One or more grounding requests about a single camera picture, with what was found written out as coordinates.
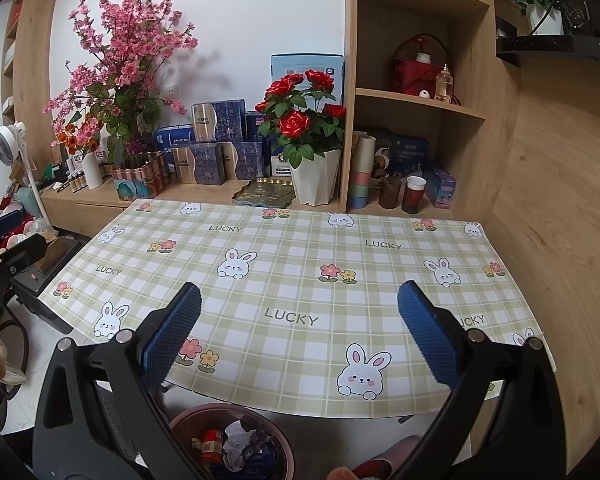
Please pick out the checkered rabbit print tablecloth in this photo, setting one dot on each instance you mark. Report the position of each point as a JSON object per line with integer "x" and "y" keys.
{"x": 290, "y": 280}

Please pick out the dark blue illustrated box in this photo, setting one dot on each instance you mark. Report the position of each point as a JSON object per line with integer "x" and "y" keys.
{"x": 402, "y": 152}

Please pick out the brown glass cup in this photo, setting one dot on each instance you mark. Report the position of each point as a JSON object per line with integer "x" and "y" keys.
{"x": 390, "y": 194}

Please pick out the wooden shelf unit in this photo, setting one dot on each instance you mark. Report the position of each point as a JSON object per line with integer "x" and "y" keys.
{"x": 350, "y": 35}

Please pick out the gold rimmed tray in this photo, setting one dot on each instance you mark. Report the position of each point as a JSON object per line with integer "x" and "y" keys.
{"x": 262, "y": 192}

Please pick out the stack of pastel paper cups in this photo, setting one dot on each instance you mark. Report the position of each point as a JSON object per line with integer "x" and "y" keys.
{"x": 360, "y": 180}

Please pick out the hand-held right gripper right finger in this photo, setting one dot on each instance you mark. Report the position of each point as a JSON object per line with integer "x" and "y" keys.
{"x": 427, "y": 332}

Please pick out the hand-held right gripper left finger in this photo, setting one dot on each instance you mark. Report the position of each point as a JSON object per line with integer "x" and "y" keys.
{"x": 172, "y": 335}

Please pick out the light blue carton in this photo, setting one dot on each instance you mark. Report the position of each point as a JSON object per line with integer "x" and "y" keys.
{"x": 300, "y": 62}

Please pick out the red cup white rim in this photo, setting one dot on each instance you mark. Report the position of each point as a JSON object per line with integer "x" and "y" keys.
{"x": 412, "y": 197}

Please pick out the red basket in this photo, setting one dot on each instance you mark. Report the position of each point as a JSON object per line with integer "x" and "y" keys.
{"x": 412, "y": 77}

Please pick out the black shelf board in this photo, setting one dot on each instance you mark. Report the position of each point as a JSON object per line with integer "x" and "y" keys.
{"x": 555, "y": 46}

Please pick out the dark glass jar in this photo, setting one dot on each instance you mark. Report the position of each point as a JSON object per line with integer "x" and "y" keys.
{"x": 577, "y": 7}

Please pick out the red rose plant white pot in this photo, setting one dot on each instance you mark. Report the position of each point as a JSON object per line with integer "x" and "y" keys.
{"x": 312, "y": 175}

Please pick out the clear perfume bottle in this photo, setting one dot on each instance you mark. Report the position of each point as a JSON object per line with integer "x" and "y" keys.
{"x": 443, "y": 85}

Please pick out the pink brown trash bin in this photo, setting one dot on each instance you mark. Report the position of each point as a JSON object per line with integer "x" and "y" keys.
{"x": 200, "y": 412}

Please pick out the small blue purple box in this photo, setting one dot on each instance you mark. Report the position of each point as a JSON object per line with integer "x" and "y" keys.
{"x": 440, "y": 187}

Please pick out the wooden fence planter box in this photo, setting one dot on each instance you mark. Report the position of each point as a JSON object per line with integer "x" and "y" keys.
{"x": 137, "y": 182}

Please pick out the stack of blue gift boxes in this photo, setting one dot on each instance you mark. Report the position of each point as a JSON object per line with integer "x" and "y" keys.
{"x": 205, "y": 165}

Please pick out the white vase orange flowers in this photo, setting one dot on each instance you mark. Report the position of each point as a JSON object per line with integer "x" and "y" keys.
{"x": 92, "y": 172}

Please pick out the pink blossom artificial plant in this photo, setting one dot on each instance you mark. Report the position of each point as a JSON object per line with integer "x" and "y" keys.
{"x": 125, "y": 60}

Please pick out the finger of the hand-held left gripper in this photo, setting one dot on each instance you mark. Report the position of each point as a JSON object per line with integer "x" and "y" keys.
{"x": 2, "y": 223}
{"x": 25, "y": 252}

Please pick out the row of small brown bottles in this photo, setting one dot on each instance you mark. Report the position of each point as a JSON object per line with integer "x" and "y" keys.
{"x": 76, "y": 177}

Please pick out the red slipper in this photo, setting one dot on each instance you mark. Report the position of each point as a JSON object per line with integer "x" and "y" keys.
{"x": 385, "y": 457}

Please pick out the white desk fan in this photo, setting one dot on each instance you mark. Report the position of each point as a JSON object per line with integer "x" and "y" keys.
{"x": 7, "y": 142}

